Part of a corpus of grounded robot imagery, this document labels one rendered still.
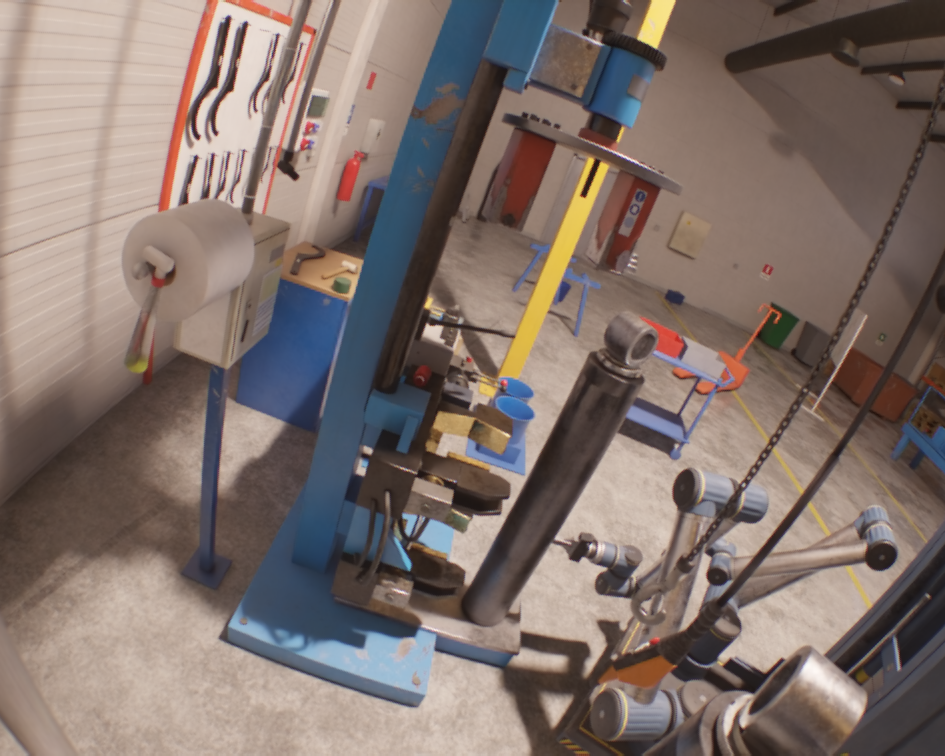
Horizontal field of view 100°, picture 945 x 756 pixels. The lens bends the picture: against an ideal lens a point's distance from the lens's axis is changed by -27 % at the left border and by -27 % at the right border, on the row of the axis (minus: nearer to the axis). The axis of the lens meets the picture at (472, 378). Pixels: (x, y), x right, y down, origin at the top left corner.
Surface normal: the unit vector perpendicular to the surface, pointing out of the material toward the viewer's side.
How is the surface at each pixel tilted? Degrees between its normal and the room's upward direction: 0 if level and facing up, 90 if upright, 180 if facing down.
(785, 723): 76
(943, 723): 90
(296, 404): 90
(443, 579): 0
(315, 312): 90
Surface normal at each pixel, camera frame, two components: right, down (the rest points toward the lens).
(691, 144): -0.08, 0.43
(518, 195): 0.23, 0.51
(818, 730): -0.42, -0.35
